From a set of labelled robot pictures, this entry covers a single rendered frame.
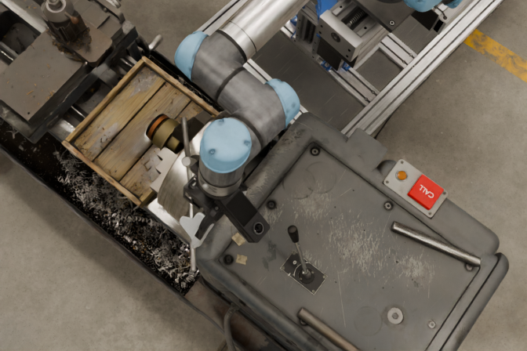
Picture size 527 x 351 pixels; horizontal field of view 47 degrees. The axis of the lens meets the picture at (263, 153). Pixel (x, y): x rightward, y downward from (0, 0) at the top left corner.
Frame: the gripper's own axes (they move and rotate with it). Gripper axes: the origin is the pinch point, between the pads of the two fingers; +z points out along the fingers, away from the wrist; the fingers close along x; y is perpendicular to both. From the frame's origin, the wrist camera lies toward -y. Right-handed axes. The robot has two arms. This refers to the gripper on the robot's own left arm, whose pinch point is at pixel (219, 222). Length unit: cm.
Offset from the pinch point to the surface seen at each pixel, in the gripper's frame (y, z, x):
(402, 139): -16, 117, -121
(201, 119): 22.7, 12.8, -20.7
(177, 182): 16.5, 15.8, -5.5
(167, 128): 30.3, 21.8, -16.8
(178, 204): 13.8, 20.3, -2.9
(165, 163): 25.0, 25.4, -10.4
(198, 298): 2, 84, -1
